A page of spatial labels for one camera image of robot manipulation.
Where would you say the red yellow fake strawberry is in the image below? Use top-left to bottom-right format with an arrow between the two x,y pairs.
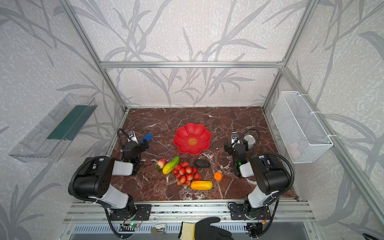
156,159 -> 167,169

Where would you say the small fake orange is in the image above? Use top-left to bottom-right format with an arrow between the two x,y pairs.
214,172 -> 223,181

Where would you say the dark fake avocado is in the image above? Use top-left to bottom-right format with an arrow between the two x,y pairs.
195,159 -> 211,169

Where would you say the red flower-shaped fruit bowl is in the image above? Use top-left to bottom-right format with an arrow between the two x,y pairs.
173,123 -> 212,156

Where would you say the red fake grape bunch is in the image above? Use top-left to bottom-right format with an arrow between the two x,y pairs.
171,162 -> 201,186

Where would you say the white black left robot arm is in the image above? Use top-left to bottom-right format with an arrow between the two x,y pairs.
68,138 -> 149,218

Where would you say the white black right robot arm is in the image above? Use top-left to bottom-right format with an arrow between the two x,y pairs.
224,143 -> 295,215

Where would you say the black and yellow gloved hand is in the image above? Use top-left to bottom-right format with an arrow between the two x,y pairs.
178,217 -> 234,240

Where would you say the round silver metal lid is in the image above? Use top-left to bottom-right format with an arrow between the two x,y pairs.
243,135 -> 256,149

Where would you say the blue toy garden trowel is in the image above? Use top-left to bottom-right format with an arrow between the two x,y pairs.
140,134 -> 153,143

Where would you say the pink object in basket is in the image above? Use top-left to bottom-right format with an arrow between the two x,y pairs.
287,143 -> 301,159

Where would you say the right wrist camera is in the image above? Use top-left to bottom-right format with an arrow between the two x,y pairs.
231,132 -> 239,145

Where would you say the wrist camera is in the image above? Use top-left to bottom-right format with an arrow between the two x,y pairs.
127,131 -> 138,143
231,132 -> 239,145

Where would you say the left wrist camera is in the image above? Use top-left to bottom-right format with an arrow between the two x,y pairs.
127,131 -> 138,143

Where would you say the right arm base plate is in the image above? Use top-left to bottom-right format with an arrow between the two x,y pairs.
227,202 -> 272,222

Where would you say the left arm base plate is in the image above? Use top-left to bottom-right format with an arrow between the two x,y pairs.
109,204 -> 152,221

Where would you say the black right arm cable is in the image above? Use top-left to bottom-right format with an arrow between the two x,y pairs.
233,128 -> 295,199

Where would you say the white wire mesh basket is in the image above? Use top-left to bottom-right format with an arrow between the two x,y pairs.
272,91 -> 333,164

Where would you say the clear plastic wall shelf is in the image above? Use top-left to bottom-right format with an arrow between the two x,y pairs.
9,94 -> 98,163

